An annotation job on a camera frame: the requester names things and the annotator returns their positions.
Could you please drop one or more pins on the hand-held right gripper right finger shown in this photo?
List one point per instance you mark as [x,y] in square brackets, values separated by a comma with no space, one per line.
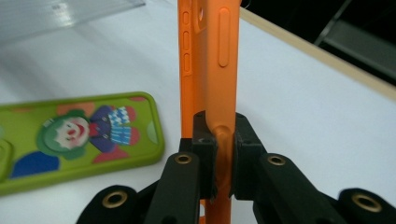
[246,149]

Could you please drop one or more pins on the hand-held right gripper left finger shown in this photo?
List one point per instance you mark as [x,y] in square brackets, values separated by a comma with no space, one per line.
[205,155]

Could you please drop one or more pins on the green clown phone case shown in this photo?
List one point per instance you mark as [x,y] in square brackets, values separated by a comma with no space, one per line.
[31,130]

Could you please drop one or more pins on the orange phone case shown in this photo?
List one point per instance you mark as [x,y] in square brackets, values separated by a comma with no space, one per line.
[211,87]

